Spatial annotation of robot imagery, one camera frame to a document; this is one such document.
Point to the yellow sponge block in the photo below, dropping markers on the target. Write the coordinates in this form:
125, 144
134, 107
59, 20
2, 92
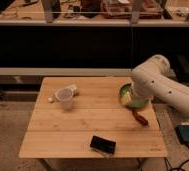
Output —
126, 98

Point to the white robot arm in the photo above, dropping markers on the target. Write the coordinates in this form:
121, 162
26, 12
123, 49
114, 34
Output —
149, 80

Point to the white crumpled object behind cup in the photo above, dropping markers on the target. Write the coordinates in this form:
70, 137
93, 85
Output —
74, 89

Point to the clear plastic measuring cup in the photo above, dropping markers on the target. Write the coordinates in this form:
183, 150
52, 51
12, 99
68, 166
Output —
65, 98

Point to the wooden folding table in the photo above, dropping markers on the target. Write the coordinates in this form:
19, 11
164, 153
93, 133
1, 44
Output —
55, 133

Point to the green round plate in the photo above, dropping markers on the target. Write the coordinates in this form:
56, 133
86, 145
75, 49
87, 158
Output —
135, 103

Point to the black rectangular box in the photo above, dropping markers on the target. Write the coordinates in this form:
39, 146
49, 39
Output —
103, 145

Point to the blue foot pedal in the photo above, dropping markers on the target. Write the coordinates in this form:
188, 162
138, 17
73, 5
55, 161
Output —
182, 132

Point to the red-brown handled tool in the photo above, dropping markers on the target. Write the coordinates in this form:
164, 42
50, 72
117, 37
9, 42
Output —
140, 118

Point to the long metal shelf rail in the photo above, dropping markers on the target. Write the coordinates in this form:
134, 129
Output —
63, 72

